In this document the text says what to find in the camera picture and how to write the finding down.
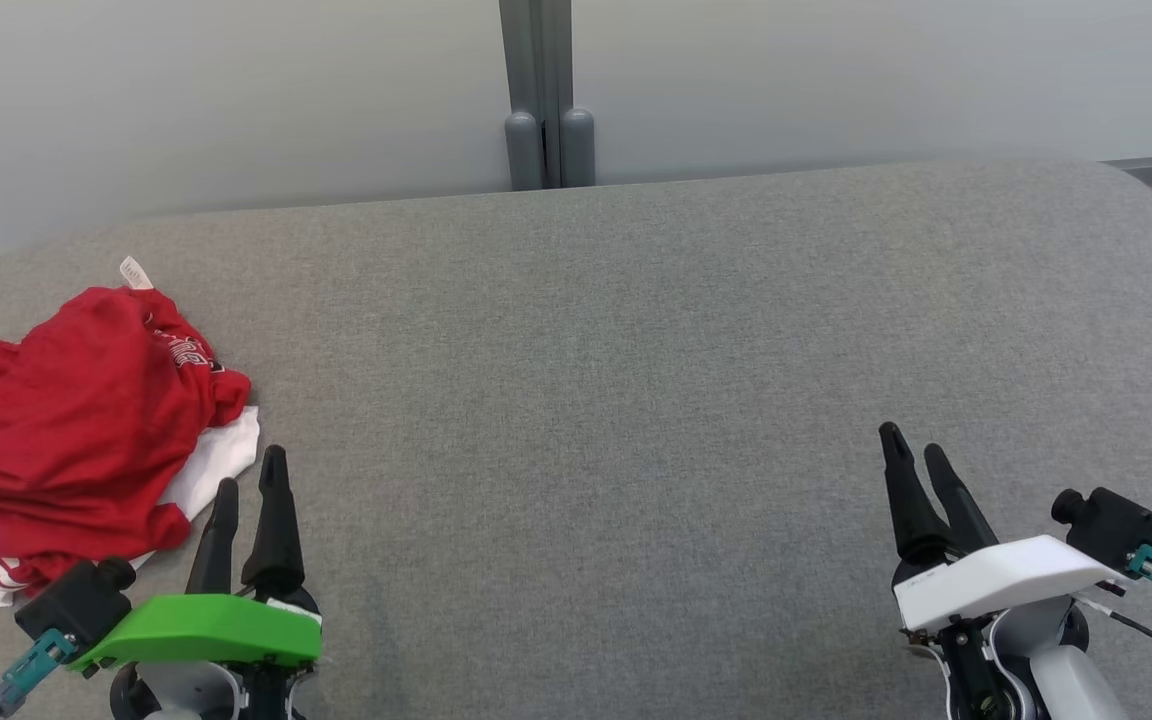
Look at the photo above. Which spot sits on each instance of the red shorts with white stripe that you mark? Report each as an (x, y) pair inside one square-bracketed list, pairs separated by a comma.
[(126, 340)]

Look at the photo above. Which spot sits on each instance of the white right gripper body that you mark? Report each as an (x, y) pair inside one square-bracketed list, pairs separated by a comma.
[(1006, 580)]

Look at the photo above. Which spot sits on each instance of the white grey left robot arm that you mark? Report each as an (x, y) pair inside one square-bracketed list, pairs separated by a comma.
[(176, 695)]

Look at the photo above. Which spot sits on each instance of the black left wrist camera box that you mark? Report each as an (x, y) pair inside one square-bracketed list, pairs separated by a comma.
[(76, 605)]

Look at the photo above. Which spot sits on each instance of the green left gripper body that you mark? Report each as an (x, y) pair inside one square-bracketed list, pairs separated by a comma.
[(206, 630)]

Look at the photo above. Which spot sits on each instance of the grey partition post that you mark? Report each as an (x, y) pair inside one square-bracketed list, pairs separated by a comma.
[(541, 90)]

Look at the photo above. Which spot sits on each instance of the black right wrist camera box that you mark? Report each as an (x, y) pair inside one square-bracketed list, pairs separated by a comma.
[(1116, 525)]

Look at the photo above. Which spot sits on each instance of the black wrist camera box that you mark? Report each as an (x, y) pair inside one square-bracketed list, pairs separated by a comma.
[(1116, 525), (76, 605)]

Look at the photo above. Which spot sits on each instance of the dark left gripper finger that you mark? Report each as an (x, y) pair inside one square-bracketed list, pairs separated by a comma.
[(274, 530), (216, 550)]

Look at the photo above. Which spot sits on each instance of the red jersey with white sleeves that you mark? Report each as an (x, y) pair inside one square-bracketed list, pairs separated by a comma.
[(56, 500)]

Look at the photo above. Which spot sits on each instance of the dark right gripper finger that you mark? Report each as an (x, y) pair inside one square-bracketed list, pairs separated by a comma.
[(961, 515), (911, 510)]

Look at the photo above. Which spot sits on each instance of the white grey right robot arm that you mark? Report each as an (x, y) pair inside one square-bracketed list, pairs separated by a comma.
[(1066, 680)]

